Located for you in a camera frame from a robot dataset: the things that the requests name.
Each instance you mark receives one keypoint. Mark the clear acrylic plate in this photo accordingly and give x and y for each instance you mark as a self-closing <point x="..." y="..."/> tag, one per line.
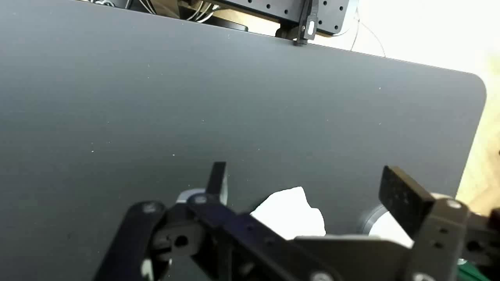
<point x="370" y="221"/>

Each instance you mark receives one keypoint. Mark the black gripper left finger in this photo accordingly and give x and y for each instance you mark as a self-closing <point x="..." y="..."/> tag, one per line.
<point x="234" y="235"/>

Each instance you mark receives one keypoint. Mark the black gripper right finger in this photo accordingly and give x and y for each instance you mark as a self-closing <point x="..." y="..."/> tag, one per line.
<point x="406" y="200"/>

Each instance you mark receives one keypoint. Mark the white cloth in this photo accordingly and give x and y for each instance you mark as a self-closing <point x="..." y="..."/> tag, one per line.
<point x="289" y="213"/>

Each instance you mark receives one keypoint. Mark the black perforated breadboard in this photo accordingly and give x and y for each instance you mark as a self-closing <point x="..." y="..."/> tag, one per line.
<point x="333" y="16"/>

